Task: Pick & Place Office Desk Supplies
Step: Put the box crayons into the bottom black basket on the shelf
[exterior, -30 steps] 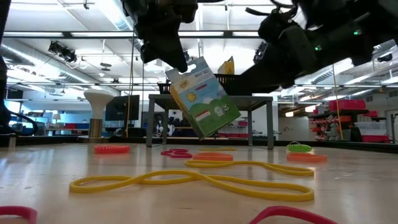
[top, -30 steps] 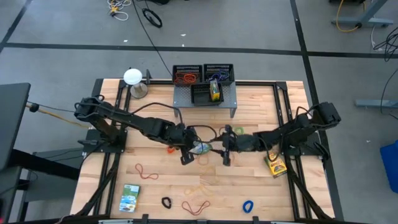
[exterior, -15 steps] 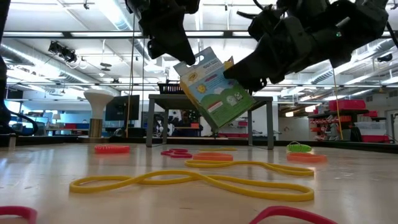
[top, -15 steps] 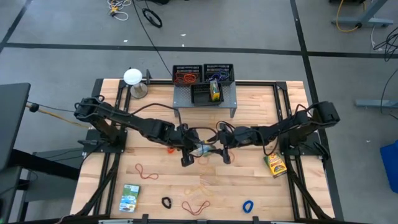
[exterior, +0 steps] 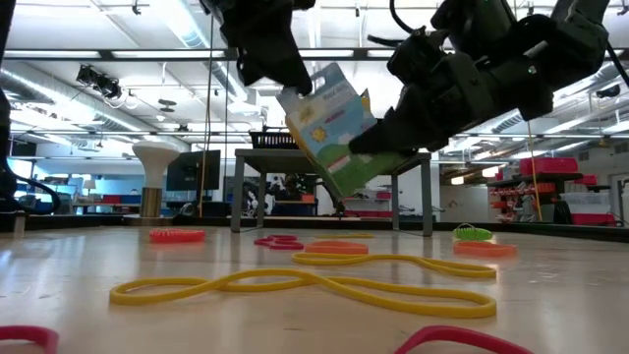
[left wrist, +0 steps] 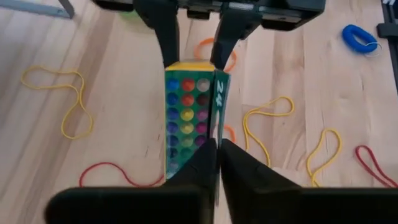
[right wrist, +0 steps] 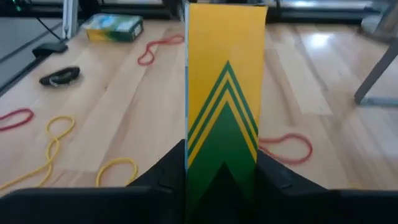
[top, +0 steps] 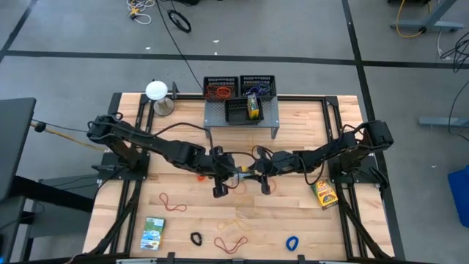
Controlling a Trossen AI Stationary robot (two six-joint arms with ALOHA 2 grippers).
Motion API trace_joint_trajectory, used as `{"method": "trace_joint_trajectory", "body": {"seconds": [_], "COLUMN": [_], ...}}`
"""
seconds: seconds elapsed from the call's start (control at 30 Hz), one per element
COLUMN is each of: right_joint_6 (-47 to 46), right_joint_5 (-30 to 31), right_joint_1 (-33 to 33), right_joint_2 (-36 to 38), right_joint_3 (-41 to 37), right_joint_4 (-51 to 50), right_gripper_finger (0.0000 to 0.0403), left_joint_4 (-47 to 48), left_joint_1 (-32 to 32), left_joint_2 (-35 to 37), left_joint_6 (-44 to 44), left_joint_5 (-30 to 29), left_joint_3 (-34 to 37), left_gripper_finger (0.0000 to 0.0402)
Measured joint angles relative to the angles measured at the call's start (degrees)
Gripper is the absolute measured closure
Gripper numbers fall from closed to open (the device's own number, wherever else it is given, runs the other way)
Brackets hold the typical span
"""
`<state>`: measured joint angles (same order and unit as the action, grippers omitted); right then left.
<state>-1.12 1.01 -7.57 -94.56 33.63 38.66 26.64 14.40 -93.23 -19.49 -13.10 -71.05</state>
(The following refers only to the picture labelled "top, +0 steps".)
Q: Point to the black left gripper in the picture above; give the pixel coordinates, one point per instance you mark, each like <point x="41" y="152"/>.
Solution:
<point x="218" y="165"/>

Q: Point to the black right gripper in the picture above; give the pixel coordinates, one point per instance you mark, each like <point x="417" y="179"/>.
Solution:
<point x="276" y="164"/>

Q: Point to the orange coil wristband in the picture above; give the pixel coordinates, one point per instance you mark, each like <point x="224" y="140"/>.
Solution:
<point x="201" y="178"/>

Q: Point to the green cardboard box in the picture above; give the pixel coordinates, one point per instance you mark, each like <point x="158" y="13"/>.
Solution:
<point x="253" y="106"/>
<point x="152" y="232"/>

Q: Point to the orange rubber band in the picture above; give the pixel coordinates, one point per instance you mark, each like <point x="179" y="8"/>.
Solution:
<point x="275" y="187"/>
<point x="242" y="193"/>
<point x="221" y="91"/>

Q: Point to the purple coil wristband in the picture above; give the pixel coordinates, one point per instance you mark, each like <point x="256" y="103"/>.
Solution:
<point x="264" y="88"/>
<point x="251" y="90"/>

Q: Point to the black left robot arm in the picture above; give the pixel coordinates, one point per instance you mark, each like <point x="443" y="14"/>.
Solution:
<point x="165" y="148"/>

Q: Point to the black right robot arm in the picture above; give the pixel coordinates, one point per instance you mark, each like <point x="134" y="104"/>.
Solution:
<point x="329" y="154"/>

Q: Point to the black side desk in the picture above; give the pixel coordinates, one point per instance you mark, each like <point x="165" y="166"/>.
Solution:
<point x="14" y="139"/>

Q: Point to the grey perforated metal shelf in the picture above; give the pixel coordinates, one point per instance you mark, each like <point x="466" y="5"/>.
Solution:
<point x="214" y="117"/>

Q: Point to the black mesh basket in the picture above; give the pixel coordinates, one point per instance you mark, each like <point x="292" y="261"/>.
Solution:
<point x="232" y="113"/>
<point x="209" y="80"/>
<point x="244" y="79"/>

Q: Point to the black coil wristband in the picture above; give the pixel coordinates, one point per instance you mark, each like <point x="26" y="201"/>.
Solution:
<point x="193" y="237"/>

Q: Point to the blue coil wristband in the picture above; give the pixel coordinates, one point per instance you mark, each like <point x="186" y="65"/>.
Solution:
<point x="288" y="244"/>

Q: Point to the white mushroom lamp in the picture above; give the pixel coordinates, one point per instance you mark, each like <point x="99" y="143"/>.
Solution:
<point x="157" y="90"/>

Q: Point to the grey floor bar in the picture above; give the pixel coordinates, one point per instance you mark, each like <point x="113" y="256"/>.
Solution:
<point x="447" y="122"/>

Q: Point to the blue bin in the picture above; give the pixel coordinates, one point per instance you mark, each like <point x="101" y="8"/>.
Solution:
<point x="461" y="194"/>

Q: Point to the grey desk leg frame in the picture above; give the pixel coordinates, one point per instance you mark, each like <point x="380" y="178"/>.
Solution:
<point x="443" y="26"/>

